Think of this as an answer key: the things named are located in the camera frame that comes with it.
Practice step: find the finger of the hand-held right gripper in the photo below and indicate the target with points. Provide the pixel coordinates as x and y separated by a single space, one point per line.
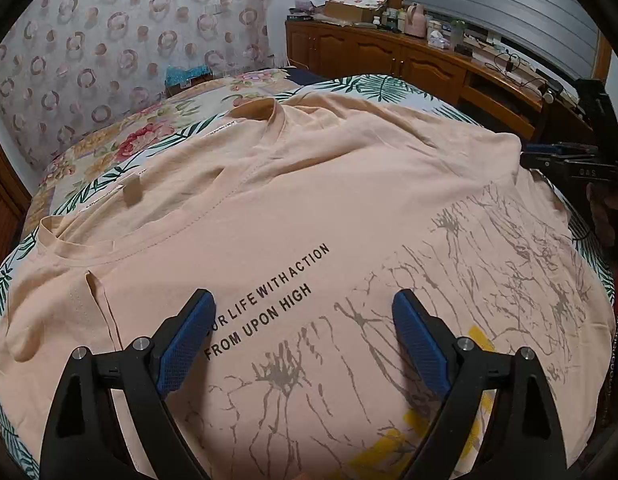
579 169
559 149

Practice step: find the circle patterned headboard cover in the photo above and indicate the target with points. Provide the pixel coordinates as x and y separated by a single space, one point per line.
114 25

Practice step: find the peach printed t-shirt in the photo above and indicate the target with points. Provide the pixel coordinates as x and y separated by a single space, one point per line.
299 185

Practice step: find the teal packet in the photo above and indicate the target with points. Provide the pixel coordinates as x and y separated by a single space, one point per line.
186 77

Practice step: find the wooden cabinet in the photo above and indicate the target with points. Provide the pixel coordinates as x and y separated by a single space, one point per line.
379 55

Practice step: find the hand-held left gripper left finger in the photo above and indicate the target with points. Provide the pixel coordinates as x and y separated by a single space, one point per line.
184 347

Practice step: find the navy bed sheet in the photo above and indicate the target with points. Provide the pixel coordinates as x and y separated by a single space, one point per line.
309 76

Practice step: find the leaf print blanket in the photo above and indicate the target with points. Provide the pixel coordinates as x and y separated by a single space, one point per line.
384 87

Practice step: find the wooden louvered wardrobe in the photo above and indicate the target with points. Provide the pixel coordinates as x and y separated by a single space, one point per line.
1 210

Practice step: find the cardboard box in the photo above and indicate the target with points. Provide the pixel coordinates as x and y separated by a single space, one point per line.
349 12

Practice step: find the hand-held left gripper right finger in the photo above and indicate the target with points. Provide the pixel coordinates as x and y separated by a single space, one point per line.
421 347

